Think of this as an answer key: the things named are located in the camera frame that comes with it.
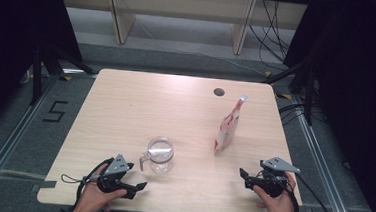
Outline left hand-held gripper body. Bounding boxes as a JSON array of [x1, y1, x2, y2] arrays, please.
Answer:
[[95, 152, 133, 196]]

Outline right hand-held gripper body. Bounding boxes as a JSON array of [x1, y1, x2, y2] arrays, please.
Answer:
[[251, 155, 303, 200]]

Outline clear glass measuring cup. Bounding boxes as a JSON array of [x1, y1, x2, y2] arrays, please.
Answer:
[[138, 135, 177, 175]]

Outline white red-printed plastic pouch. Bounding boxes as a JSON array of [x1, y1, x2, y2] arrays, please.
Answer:
[[213, 92, 249, 157]]

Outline person's left hand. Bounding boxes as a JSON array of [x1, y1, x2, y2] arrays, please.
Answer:
[[74, 161, 130, 212]]

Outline person's right hand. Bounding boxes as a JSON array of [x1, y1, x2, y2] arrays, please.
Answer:
[[252, 170, 302, 212]]

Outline grey tape strip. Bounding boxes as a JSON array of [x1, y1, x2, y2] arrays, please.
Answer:
[[31, 178, 57, 195]]

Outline black metal stand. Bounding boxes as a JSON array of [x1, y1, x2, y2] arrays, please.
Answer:
[[29, 41, 99, 111], [259, 57, 317, 127]]

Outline black curtain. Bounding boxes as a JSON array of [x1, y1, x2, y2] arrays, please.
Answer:
[[272, 0, 376, 212], [0, 0, 88, 147]]

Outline light wooden shelf unit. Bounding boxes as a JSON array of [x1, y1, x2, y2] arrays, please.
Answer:
[[52, 0, 309, 60]]

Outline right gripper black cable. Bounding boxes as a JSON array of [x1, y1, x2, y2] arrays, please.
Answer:
[[282, 187, 302, 212]]

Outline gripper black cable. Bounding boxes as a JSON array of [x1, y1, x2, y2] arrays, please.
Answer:
[[282, 187, 302, 212], [73, 154, 115, 212]]

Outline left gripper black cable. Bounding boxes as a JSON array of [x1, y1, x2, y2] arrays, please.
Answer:
[[73, 154, 115, 212]]

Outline thin black lanyard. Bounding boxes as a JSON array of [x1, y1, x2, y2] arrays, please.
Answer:
[[59, 173, 87, 185]]

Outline aluminium floor rail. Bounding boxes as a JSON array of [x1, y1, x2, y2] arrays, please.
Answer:
[[0, 70, 60, 212], [283, 94, 367, 212]]

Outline black floor cables bundle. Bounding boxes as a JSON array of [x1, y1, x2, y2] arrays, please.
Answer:
[[276, 101, 328, 130]]

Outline thin black floor cable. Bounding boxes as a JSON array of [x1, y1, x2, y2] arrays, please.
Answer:
[[293, 172, 348, 212]]

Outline hanging black cables bundle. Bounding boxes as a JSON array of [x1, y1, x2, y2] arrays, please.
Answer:
[[245, 0, 294, 73]]

